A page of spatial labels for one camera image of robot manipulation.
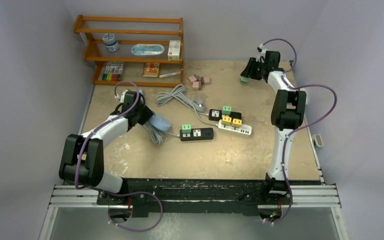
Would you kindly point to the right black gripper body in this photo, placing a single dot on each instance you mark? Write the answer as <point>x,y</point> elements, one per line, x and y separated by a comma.
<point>255,69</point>

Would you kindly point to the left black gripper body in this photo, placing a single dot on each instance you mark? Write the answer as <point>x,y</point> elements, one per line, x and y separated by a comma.
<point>143,114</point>

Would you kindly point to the round blue power socket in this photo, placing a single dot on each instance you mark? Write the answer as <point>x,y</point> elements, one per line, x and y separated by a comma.
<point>160,123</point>

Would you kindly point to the green plug strip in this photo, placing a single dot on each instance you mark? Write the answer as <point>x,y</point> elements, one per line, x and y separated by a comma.
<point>226,110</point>

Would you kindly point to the pink plug strip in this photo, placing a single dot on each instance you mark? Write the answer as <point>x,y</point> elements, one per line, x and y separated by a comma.
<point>205,80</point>

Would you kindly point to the black power strip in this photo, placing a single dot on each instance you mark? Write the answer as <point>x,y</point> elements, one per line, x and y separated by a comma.
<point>216,115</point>
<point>197,134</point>

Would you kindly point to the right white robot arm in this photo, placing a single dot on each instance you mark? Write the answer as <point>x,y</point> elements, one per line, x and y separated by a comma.
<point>287,113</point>

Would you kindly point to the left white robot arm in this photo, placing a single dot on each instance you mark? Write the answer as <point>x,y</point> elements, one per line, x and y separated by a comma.
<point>82,161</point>

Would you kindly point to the yellow plug right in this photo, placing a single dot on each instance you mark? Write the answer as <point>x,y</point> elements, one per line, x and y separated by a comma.
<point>236,123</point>

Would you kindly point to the yellow plug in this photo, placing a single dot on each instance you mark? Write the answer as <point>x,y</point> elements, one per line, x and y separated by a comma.
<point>236,123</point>
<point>226,120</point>

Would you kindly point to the yellow plug left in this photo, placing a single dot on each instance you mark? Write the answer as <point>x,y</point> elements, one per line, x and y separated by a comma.
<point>226,120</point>

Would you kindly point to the orange small booklet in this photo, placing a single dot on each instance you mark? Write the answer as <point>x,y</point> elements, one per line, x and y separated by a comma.
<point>151,70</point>

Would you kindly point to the coloured marker pen pack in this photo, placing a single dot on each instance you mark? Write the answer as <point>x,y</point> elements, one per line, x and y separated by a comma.
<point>113,71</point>

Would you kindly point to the white marker pen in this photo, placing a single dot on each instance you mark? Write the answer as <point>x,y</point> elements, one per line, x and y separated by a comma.
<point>170,74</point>

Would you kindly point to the white power strip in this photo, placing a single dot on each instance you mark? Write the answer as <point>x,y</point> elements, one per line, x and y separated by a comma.
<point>244,129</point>

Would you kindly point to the blue white oval package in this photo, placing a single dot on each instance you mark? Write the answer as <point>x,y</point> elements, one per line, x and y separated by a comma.
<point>147,49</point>

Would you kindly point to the white red small box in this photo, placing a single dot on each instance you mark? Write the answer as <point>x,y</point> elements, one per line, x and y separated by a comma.
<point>174,50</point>

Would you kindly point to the blue white round jar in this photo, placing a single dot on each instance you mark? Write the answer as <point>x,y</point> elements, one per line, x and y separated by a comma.
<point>110,42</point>

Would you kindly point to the orange wooden shelf rack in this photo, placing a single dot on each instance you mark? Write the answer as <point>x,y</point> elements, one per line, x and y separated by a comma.
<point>130,31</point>

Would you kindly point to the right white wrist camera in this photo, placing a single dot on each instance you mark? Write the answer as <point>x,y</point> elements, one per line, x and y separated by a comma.
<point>261,53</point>

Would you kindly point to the white wall bracket lower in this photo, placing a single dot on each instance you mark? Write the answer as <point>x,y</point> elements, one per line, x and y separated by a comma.
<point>317,140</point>

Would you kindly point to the black metal base rail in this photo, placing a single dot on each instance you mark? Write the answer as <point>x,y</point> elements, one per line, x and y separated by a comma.
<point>200,196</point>

